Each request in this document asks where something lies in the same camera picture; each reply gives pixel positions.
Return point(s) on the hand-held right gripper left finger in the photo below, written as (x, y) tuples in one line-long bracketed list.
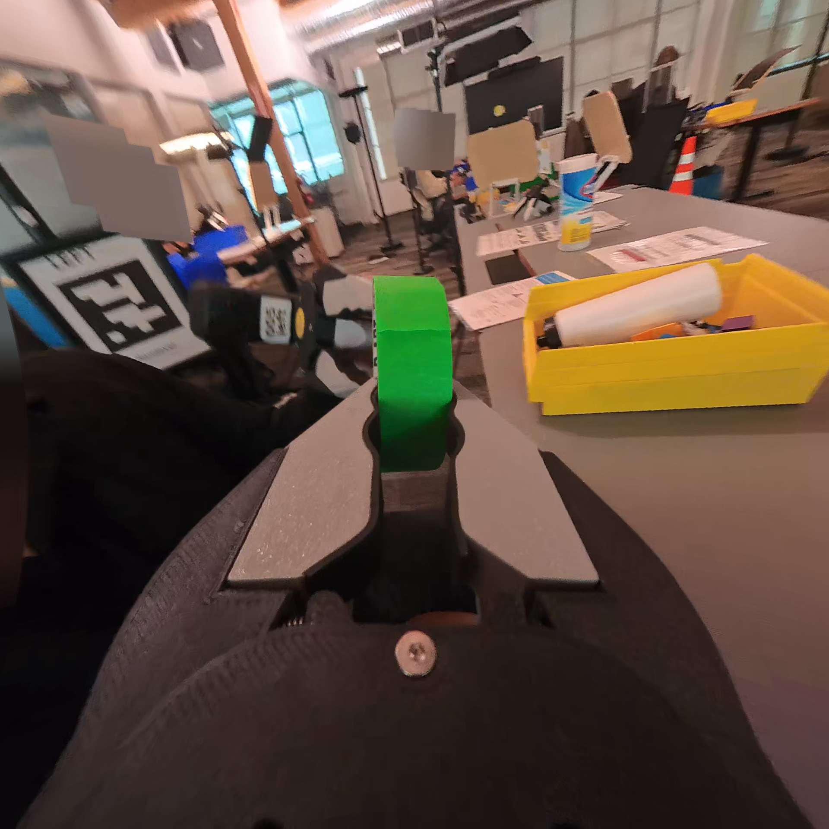
[(317, 505)]

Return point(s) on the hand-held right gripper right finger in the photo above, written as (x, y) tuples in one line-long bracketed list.
[(511, 511)]

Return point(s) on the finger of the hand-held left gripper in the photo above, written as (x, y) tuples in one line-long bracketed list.
[(350, 337), (350, 295)]

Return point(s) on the green tape roll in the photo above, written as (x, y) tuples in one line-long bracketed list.
[(414, 388)]

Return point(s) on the yellow plastic bin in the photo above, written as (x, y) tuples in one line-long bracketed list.
[(647, 375)]

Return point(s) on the orange plastic part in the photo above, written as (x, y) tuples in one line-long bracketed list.
[(657, 332)]

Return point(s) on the person's left forearm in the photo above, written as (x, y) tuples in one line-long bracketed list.
[(162, 440)]

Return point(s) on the blue crate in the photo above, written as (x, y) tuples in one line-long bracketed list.
[(207, 256)]

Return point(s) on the black light stand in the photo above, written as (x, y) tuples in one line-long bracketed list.
[(391, 247)]

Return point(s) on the black white marker board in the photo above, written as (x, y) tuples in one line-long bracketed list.
[(116, 304)]

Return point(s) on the small tan board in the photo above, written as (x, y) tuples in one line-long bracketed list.
[(262, 184)]

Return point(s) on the small black mat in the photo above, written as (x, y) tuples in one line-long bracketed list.
[(504, 269)]

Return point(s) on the black white tool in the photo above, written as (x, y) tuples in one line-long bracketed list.
[(534, 207)]

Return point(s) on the large tan board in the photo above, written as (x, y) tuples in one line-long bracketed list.
[(502, 155)]

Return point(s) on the white plastic bottle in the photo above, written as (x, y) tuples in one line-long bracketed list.
[(635, 307)]

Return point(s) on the wipes canister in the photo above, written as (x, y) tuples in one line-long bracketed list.
[(575, 207)]

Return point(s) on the black ceiling speaker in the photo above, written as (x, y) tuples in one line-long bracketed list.
[(197, 45)]

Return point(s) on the black studio softbox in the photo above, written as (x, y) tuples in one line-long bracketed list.
[(486, 55)]

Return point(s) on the purple block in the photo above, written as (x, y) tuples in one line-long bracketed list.
[(738, 324)]

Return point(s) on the tilted tan board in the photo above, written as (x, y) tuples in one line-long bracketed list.
[(607, 126)]

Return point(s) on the printed paper sheet red marks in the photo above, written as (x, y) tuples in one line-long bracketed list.
[(680, 249)]

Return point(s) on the orange traffic cone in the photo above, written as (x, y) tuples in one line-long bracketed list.
[(683, 175)]

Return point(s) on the small yellow bin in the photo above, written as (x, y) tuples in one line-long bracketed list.
[(728, 111)]

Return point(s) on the wooden post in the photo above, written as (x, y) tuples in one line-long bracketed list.
[(272, 129)]

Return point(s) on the black wall monitor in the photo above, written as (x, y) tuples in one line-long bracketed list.
[(518, 97)]

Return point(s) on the silver ventilation duct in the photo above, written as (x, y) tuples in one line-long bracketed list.
[(362, 19)]

